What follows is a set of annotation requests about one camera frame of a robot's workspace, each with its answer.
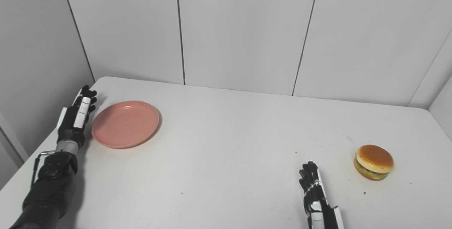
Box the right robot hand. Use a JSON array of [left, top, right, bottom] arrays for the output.
[[299, 161, 345, 229]]

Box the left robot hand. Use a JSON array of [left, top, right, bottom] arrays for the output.
[[56, 85, 98, 149]]

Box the pink plate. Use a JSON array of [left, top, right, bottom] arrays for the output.
[[91, 101, 160, 149]]

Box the toy hamburger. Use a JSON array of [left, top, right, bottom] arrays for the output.
[[354, 145, 394, 181]]

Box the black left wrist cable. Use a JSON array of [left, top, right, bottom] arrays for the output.
[[30, 150, 56, 189]]

